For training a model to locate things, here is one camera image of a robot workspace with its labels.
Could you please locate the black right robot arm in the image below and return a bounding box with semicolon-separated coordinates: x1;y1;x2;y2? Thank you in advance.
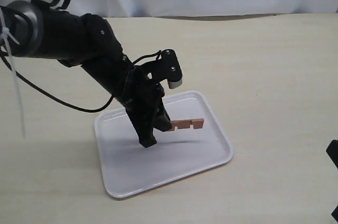
326;139;338;222

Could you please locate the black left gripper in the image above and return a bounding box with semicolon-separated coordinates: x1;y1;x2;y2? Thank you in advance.
124;67;172;147

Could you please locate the white zip tie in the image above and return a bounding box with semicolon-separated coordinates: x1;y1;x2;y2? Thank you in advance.
1;9;26;139

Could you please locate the white plastic tray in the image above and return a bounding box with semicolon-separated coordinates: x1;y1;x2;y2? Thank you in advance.
94;90;234;199

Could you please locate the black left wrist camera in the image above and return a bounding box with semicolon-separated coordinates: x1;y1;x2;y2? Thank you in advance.
140;49;183;89

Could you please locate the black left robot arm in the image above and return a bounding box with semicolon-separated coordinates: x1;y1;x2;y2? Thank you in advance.
1;0;182;147

